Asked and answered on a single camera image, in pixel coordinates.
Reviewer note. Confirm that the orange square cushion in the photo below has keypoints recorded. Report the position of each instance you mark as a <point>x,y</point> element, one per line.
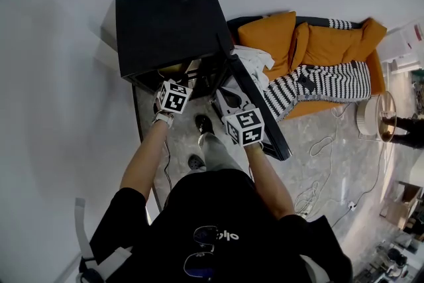
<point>268,39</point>
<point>371,39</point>

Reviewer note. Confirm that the person's left forearm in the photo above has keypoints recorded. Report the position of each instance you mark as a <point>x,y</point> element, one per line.
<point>142,159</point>

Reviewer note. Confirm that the cardboard box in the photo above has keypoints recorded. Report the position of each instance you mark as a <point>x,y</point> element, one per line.
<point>404,208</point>

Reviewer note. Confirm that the white wall plug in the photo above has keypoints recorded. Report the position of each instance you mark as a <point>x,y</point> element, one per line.
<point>351,206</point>

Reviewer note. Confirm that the person's right forearm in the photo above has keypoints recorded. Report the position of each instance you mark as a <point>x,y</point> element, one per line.
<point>268,175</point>

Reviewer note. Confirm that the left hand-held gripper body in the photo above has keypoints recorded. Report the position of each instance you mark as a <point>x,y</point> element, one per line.
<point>174,97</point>

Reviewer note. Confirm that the person's shoe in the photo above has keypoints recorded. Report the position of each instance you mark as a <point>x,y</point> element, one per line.
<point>203,124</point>
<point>196,162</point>

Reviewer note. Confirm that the white wristband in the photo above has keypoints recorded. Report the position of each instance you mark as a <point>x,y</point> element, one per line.
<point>164,118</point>

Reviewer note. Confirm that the orange sofa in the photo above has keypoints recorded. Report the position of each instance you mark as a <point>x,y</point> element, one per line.
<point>377,76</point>

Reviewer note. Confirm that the black rectangular object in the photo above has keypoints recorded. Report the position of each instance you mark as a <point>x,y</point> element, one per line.
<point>306,83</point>

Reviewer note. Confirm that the black mini fridge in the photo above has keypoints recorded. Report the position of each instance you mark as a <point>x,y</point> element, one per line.
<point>165,26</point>

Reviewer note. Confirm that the person's left shoe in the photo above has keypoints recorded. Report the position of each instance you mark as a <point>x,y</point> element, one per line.
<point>196,162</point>

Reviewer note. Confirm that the person's black t-shirt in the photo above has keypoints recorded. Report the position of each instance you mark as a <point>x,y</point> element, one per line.
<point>215,202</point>

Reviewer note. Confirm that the white cloth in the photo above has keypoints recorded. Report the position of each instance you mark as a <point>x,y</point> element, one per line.
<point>255,59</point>

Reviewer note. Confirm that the person's right leg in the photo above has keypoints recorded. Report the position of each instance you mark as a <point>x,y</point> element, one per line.
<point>218,152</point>

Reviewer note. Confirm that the white round side table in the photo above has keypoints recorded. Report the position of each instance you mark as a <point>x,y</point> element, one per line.
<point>366,119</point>

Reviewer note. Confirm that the orange small cushion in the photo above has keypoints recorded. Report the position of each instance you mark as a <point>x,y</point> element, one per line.
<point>299,46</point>

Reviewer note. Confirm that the black glass cabinet door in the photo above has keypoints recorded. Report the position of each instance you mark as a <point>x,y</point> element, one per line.
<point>270,127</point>

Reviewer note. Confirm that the person's right shoe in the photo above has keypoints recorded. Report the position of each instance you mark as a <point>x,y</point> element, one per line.
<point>203,124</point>

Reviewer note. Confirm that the black and white striped blanket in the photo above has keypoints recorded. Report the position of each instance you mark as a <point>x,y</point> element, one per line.
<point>331,83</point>

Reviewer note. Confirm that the white shelf unit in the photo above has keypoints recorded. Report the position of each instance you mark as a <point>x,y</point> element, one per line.
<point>394,43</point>

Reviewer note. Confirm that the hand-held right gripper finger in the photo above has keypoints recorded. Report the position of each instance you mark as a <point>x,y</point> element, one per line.
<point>222,104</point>
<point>246,103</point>

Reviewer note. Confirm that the orange wide cushion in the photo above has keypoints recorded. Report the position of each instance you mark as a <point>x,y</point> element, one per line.
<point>331,43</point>

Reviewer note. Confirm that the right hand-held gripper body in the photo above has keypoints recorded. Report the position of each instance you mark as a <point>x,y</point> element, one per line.
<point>245,129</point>

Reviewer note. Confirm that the eyeglasses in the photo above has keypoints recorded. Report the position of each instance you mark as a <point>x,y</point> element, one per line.
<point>205,235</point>

